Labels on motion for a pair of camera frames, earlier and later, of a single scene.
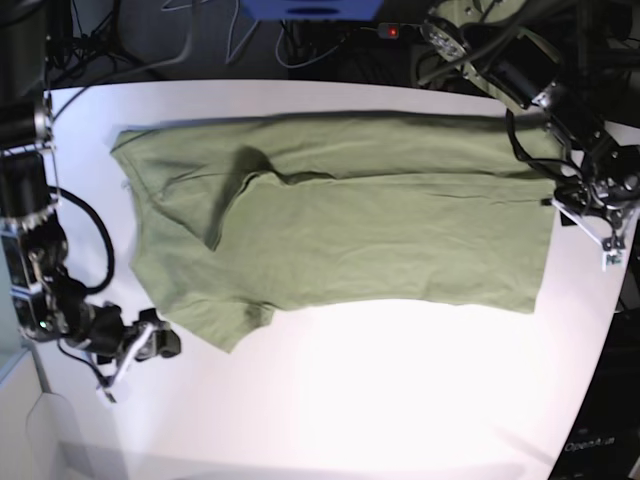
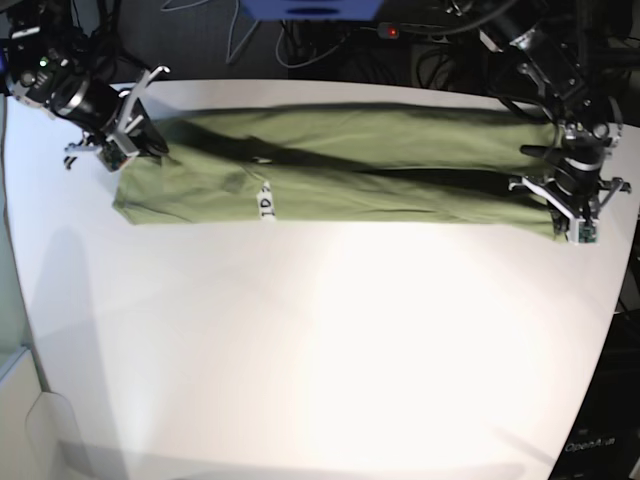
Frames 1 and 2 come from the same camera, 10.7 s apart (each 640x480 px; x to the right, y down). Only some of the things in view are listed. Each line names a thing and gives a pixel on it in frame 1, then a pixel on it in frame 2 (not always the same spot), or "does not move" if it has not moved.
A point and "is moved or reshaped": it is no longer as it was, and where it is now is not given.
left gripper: x=104 y=332 → x=99 y=104
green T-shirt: x=419 y=210 is moved or reshaped
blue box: x=311 y=10 does not move
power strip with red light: x=388 y=31 does not move
